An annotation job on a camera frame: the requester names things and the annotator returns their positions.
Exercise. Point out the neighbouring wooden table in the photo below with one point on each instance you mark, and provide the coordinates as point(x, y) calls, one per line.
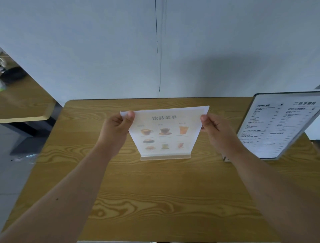
point(22, 102)

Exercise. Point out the person's right hand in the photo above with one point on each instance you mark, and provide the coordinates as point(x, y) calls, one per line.
point(221, 137)

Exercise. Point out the grey framed coffee menu stand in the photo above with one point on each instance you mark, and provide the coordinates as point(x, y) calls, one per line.
point(277, 125)

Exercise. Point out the clear acrylic drinks menu stand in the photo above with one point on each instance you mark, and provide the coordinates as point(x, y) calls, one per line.
point(165, 125)

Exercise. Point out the person's left forearm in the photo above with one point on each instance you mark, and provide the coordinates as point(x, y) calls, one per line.
point(57, 200)

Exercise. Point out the person's right forearm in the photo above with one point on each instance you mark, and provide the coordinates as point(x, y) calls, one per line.
point(270, 197)

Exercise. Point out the black round object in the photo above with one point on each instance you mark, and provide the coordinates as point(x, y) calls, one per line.
point(13, 75)

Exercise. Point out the person's left hand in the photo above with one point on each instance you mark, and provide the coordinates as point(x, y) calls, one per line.
point(112, 135)

